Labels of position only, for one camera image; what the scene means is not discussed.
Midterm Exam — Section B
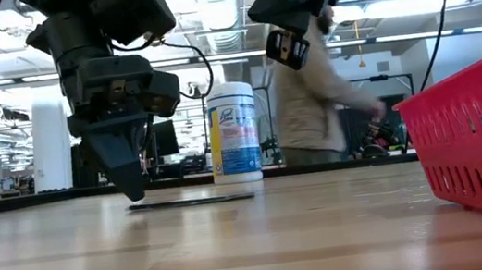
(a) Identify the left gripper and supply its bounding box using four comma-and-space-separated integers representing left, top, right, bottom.
58, 48, 194, 210

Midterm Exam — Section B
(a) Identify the black comb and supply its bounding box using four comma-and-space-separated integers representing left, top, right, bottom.
127, 189, 256, 216

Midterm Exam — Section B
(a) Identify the red plastic basket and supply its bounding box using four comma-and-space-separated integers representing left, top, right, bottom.
386, 42, 482, 244

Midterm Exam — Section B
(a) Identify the black computer monitor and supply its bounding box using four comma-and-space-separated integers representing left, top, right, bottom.
145, 118, 181, 160

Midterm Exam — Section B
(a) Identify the long ceiling light strip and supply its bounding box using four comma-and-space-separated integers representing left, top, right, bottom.
0, 14, 482, 97

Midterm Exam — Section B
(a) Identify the white pillar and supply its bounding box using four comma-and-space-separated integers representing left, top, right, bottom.
23, 96, 80, 195

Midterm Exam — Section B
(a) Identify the disinfecting wipes canister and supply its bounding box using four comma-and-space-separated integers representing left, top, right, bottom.
202, 79, 266, 187

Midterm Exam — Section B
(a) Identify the person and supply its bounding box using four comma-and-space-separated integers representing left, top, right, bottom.
358, 117, 406, 161
261, 0, 393, 171

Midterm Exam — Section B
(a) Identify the silver ventilation duct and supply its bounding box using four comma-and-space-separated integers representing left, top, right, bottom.
192, 0, 254, 57

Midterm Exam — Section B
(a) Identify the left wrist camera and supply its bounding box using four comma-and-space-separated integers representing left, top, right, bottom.
87, 0, 179, 51

